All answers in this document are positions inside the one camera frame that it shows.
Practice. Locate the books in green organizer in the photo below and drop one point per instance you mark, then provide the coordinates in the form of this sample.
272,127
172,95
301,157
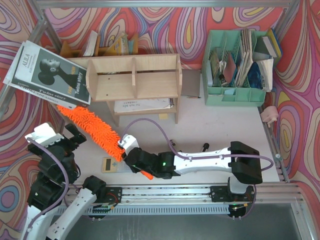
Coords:
250,60

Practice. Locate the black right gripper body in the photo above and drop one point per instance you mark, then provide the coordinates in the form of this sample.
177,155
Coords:
130,158

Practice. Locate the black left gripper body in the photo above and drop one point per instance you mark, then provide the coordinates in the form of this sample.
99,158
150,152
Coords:
69,138

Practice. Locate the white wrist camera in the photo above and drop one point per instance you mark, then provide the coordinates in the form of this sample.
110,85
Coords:
44,135
128,142

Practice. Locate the wooden bookshelf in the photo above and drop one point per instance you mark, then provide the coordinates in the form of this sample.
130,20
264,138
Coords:
134,77

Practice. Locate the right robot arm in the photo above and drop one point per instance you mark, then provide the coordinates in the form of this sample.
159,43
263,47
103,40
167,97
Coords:
238,159

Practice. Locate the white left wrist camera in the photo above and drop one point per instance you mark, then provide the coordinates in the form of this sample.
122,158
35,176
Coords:
44,135

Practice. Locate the orange microfiber duster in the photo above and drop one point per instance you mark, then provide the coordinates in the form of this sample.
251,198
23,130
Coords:
100,132

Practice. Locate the yellow calculator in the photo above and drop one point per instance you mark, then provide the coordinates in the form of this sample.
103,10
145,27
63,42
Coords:
110,165

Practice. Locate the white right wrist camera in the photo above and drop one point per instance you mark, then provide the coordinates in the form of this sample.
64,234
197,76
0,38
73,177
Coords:
128,142

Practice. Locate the light blue paper pad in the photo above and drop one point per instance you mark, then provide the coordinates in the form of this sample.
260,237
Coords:
229,91

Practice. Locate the yellow sticky note pad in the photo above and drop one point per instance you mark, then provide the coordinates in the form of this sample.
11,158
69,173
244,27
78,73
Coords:
163,116

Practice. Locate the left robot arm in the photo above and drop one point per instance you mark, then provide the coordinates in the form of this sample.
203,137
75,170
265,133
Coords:
57,172

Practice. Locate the white spiral notebook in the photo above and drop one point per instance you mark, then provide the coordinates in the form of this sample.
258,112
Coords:
125,106

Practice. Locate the pink piggy figure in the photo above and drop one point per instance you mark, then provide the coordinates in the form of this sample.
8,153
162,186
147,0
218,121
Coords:
269,115

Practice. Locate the black white magazine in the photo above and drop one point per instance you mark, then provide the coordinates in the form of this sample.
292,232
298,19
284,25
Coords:
46,75

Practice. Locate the mint green desk organizer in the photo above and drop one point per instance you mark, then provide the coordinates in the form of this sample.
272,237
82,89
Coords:
233,96

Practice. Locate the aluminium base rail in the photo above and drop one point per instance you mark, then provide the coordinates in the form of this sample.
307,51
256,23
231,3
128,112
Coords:
190,199

